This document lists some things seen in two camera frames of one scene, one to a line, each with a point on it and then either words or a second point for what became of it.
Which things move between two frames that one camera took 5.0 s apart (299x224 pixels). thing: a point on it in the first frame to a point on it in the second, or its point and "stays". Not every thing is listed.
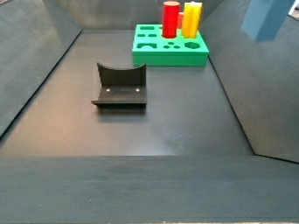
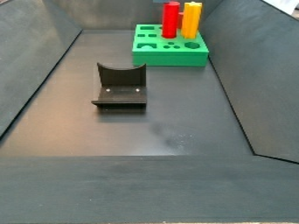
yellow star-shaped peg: [190, 19] stays
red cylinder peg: [170, 13] stays
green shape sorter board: [156, 51] stays
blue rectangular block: [265, 17] to [161, 1]
